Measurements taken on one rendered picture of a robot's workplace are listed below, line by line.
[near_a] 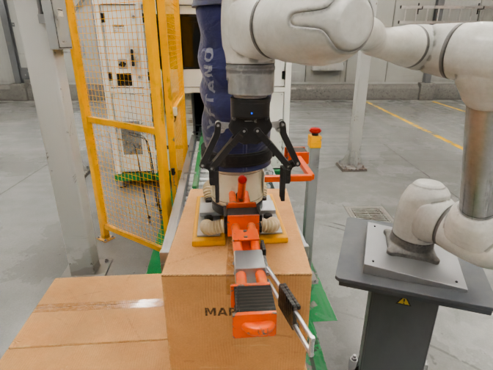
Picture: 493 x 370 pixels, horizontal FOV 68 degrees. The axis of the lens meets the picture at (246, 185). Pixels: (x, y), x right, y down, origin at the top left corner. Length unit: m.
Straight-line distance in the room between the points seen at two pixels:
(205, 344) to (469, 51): 1.00
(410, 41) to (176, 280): 0.82
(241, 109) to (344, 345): 1.71
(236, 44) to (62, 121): 1.84
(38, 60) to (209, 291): 1.74
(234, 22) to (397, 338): 1.35
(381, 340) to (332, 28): 1.36
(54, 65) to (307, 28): 1.96
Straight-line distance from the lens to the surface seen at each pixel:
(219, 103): 1.04
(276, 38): 0.56
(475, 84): 1.00
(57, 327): 1.59
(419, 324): 1.61
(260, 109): 0.68
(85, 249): 2.69
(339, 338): 2.23
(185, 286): 1.02
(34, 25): 2.38
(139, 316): 1.53
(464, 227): 1.29
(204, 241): 1.10
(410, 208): 1.41
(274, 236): 1.12
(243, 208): 0.99
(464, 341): 2.45
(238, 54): 0.66
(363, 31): 0.53
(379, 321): 1.61
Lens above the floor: 1.51
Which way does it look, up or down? 22 degrees down
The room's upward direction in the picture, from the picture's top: straight up
